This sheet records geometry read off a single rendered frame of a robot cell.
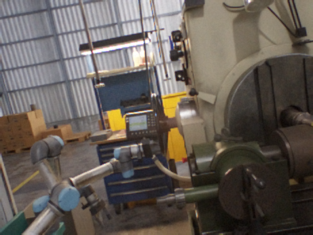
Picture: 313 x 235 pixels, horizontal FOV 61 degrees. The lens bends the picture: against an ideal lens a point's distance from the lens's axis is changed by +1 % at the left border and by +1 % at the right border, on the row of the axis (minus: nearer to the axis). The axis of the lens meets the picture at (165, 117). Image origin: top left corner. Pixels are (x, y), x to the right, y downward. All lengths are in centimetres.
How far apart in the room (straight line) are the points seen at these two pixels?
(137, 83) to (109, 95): 40
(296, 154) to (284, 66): 43
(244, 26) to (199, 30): 21
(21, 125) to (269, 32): 825
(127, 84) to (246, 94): 240
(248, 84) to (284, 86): 15
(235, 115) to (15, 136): 831
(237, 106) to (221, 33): 35
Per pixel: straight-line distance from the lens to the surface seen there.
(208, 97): 127
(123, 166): 170
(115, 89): 351
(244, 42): 135
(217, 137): 94
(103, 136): 314
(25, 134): 901
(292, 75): 130
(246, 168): 82
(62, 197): 153
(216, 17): 134
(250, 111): 126
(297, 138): 104
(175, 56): 156
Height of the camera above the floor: 158
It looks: 10 degrees down
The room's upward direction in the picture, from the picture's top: 11 degrees counter-clockwise
